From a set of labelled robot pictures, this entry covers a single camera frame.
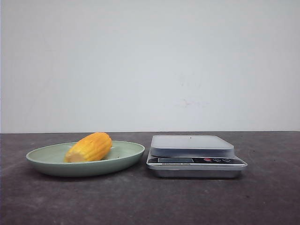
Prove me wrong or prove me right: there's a green oval plate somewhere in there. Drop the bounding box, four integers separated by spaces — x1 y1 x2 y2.
26 141 145 177

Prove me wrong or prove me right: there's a yellow corn cob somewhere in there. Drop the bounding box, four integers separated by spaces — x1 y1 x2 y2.
64 132 113 163

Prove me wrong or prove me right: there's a silver digital kitchen scale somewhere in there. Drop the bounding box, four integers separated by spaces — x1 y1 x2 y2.
146 135 247 179

